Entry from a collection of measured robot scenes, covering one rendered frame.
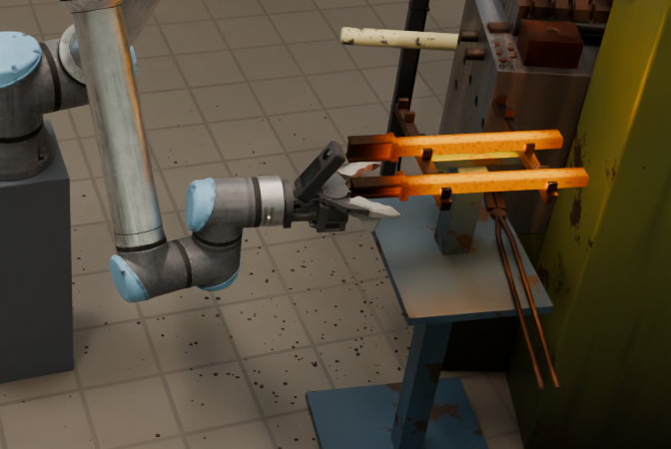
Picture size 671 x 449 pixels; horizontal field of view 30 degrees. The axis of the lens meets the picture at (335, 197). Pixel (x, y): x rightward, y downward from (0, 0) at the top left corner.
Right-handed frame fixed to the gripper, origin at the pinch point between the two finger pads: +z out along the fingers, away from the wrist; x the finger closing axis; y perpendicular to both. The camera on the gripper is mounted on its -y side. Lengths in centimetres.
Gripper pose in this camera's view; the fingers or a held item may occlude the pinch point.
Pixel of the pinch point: (390, 186)
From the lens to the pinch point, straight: 228.2
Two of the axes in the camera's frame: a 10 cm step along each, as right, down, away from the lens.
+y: -1.2, 7.8, 6.2
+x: 2.2, 6.3, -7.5
